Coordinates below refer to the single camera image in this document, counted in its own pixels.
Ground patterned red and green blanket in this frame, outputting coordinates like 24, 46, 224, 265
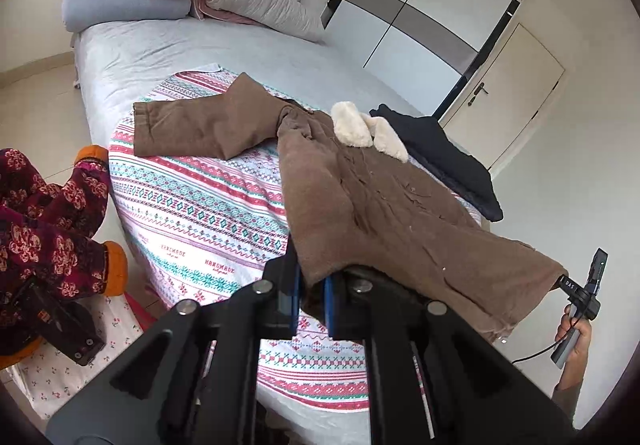
107, 68, 507, 413

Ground bed with grey sheet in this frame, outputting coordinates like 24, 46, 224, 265
72, 18, 501, 445

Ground red strap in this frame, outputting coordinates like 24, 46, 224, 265
125, 292, 159, 332

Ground white floral cloth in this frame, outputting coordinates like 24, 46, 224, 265
0, 295, 157, 407

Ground person's right hand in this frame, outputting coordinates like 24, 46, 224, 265
556, 305, 593, 389

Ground person's right forearm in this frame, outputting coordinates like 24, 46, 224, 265
552, 375, 586, 431

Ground cream door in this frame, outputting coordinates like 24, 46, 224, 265
440, 20, 568, 176

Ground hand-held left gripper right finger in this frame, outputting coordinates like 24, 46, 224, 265
322, 266, 577, 445

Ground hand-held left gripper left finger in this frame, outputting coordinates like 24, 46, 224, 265
45, 234, 302, 445

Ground red floral pajama pants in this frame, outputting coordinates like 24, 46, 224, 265
0, 144, 129, 357

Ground black garment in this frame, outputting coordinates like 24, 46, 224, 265
369, 102, 505, 223

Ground black cable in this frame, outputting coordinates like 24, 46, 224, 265
512, 337, 563, 366

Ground brown coat with fur collar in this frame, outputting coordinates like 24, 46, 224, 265
132, 72, 568, 343

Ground black box with orange label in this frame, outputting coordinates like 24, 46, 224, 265
10, 277, 106, 367

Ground blue-grey pillow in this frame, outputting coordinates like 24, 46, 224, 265
62, 0, 193, 32

